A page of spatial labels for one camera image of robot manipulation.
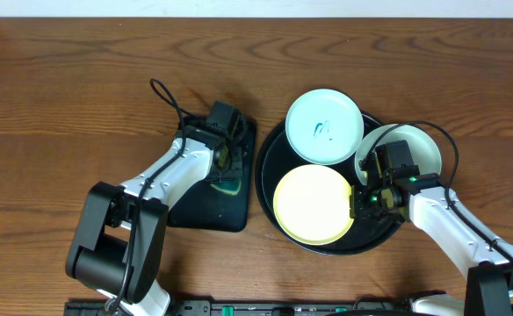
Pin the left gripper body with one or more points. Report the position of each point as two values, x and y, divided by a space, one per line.
223 164

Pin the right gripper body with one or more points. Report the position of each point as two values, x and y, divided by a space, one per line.
372 204

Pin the yellow plate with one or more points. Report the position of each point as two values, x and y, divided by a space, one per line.
311 203

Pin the white plate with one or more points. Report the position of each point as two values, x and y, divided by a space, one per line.
424 150

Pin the light blue plate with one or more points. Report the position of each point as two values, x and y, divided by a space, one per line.
324 126

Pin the green yellow sponge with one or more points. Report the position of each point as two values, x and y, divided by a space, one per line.
227 185

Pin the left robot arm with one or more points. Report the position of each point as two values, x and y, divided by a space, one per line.
118 242

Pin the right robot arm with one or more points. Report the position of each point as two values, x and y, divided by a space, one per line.
480 255

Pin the black rectangular tray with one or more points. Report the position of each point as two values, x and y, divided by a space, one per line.
203 207

